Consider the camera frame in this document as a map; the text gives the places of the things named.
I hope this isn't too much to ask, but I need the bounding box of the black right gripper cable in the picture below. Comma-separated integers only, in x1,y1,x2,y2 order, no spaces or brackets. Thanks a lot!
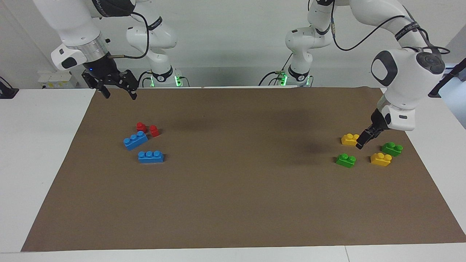
109,11,151,59

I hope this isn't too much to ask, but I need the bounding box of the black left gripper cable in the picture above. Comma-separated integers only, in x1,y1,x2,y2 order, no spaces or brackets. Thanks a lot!
329,0,452,55

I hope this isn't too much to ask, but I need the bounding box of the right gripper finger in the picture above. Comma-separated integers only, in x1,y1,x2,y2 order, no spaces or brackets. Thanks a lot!
82,72,111,99
122,69,139,100

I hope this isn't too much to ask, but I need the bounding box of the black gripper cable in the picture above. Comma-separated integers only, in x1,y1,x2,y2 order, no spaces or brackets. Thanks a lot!
109,11,151,59
329,0,452,55

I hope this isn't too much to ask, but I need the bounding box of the green two-stud block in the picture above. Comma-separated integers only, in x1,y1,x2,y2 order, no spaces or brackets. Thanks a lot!
381,142,404,157
335,153,356,168

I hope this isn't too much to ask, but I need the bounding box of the black slanted stand rod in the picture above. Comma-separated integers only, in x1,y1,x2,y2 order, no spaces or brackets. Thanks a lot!
429,59,466,98

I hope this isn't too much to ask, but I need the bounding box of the black base cable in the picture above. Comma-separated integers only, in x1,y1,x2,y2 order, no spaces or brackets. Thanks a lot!
258,53,293,87
138,70,154,88

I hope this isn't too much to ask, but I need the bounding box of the blue three-stud block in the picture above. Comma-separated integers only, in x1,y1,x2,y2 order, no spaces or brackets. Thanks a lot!
138,150,165,164
123,131,149,151

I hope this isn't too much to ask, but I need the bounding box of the black device on table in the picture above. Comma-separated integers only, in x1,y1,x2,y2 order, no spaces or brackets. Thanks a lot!
0,76,19,99

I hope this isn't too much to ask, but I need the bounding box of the brown paper table mat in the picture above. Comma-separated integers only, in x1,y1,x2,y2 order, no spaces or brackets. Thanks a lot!
21,86,466,252

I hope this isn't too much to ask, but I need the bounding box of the yellow two-stud block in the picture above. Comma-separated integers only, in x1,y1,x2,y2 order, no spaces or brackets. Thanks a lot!
341,133,361,146
370,152,393,167

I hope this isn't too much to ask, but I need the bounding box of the white box with yellow label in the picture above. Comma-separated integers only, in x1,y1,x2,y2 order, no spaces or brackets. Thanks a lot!
38,71,79,90

